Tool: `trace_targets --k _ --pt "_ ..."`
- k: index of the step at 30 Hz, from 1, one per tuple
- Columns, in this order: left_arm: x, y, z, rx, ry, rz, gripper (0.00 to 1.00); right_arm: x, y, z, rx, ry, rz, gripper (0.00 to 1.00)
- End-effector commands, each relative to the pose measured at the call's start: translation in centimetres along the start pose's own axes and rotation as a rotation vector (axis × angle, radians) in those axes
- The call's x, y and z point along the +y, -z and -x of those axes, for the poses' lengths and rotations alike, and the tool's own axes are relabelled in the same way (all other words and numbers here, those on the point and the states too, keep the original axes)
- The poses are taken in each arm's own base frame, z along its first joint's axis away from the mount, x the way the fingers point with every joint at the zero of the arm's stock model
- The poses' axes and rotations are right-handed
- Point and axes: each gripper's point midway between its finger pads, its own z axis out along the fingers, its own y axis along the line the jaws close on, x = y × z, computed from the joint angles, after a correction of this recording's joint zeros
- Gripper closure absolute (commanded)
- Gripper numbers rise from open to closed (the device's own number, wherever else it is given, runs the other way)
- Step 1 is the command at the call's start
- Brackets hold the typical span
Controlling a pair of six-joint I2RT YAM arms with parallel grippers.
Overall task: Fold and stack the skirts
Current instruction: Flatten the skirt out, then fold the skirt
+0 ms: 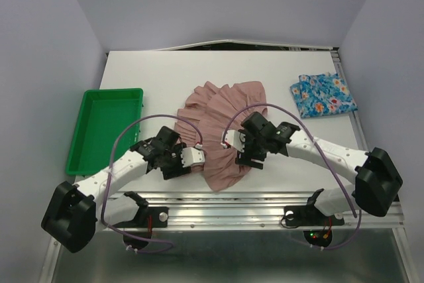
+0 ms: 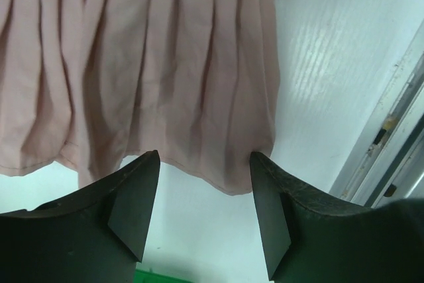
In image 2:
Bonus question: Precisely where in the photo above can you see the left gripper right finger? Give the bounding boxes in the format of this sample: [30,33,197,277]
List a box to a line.
[249,152,423,282]

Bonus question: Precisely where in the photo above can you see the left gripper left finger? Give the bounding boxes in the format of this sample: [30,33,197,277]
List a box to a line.
[1,150,160,282]

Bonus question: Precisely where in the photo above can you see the pink skirt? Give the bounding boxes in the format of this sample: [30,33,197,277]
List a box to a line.
[1,0,280,195]

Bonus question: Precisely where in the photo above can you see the green plastic bin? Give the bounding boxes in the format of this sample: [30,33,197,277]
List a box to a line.
[134,268,213,283]

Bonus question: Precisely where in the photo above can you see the aluminium table frame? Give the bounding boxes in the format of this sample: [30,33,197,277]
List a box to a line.
[330,27,423,207]

